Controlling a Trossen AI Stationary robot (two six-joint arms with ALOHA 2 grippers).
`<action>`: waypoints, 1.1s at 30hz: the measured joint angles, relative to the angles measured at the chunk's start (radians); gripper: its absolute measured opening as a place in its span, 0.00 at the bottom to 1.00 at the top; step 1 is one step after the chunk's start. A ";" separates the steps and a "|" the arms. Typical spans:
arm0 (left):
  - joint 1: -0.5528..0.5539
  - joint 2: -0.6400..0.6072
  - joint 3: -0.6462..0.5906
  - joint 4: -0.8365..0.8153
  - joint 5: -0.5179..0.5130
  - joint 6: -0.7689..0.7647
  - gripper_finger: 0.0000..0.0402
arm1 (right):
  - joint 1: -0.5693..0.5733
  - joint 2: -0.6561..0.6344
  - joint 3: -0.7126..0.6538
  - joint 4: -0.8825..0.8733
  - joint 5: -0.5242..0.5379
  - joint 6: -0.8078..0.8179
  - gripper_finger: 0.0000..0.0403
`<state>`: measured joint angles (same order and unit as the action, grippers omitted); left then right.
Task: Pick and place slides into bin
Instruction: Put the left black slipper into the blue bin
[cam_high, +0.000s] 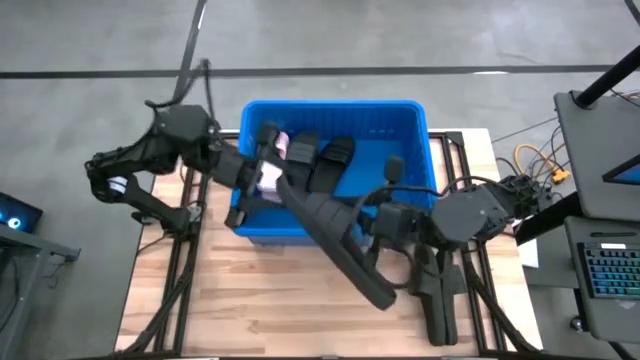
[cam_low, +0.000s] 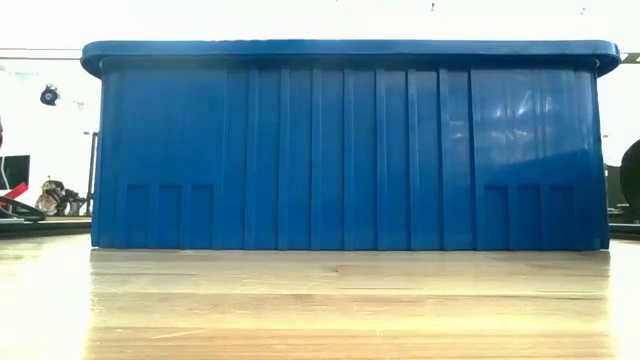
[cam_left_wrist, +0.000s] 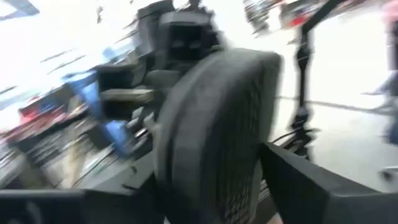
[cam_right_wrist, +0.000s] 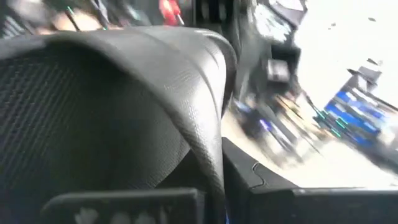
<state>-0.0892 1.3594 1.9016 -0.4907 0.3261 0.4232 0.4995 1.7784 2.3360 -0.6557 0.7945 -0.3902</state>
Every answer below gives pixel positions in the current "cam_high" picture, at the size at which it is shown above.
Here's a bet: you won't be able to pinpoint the black stand pole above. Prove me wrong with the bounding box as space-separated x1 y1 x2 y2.
573 44 640 109

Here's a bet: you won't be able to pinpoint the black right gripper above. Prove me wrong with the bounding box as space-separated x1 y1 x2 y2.
362 155 419 256

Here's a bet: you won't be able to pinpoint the grey metal desk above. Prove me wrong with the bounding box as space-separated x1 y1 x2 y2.
0 222 82 360

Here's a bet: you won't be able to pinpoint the grey keyboard table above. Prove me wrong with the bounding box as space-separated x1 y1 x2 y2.
563 215 640 345

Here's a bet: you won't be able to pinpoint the white paper sheet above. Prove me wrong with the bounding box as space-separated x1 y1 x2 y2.
518 238 540 270

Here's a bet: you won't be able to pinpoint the grey side table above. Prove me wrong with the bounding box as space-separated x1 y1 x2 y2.
552 89 640 221

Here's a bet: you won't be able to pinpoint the blue plastic bin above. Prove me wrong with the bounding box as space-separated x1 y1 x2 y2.
230 98 437 246

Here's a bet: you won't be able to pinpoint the tilted flat monitor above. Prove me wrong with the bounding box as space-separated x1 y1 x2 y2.
601 153 640 187

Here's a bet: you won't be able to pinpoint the yellow cable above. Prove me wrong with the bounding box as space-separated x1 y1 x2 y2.
514 143 572 185

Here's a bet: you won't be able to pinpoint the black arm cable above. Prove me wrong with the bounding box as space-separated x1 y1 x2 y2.
143 57 217 132

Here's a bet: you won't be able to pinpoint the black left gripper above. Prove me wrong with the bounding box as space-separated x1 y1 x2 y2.
212 120 289 230

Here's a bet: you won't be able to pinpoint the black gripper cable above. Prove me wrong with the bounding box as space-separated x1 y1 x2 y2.
362 173 481 201

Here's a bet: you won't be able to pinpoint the black table bar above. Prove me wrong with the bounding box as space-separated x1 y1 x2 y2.
513 192 581 246

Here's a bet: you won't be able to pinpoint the backlit black keyboard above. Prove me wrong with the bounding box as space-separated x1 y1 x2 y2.
577 242 640 301

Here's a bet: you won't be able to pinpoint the pink white item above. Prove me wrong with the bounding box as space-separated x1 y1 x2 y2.
255 130 292 204

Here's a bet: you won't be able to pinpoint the black computer blue lights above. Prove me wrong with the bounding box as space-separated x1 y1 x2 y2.
0 191 45 235

